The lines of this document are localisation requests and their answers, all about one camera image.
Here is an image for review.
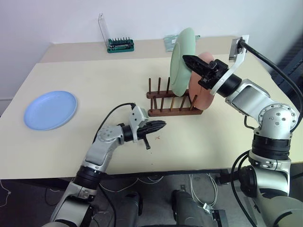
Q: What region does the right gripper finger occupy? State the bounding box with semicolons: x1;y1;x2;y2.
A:
183;55;211;70
185;61;207;78

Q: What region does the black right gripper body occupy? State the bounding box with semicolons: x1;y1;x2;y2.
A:
197;59;230;90

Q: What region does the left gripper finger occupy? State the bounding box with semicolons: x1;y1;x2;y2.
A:
144;120;167;128
141;125;164;134

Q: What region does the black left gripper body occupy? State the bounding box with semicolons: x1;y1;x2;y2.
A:
137;124;152;151

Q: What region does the green plate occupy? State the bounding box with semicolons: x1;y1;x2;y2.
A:
169;27;197;97

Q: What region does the wooden dish rack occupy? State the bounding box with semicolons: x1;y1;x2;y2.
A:
146;77;204;118

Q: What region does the pink plate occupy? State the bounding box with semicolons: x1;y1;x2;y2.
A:
187;52;216;111

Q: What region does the green screwdriver bit set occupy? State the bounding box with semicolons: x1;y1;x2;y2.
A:
107;37;136;53

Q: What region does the dark rounded shape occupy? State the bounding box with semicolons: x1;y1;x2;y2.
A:
171;189;209;227
117;191;143;227

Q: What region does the black mesh chair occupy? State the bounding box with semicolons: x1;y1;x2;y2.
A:
275;39;303;87

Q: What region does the blue plate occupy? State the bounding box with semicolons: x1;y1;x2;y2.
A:
23;90;78;131

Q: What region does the clear plastic case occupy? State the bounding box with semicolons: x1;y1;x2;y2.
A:
97;12;111;44

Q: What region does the black box on floor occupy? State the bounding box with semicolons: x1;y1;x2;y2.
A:
211;209;227;227

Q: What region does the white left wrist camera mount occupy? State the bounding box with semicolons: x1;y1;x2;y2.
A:
128;106;149;143

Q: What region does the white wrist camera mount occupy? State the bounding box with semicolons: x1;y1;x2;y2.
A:
209;35;250;95
128;106;149;143

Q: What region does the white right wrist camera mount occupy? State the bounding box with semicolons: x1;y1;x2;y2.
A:
209;35;250;95

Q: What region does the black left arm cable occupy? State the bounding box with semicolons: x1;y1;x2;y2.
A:
93;102;137;145

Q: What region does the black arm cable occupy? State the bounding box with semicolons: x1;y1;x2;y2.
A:
93;102;137;145
238;37;303;116

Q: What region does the black table frame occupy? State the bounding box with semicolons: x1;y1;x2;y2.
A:
100;168;237;186

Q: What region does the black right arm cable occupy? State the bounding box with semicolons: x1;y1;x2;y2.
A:
238;37;303;116

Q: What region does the black right shoulder cable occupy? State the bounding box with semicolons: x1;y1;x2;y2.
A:
231;150;259;227

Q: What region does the thin white floor cable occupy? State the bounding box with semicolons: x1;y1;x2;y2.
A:
0;179;13;215

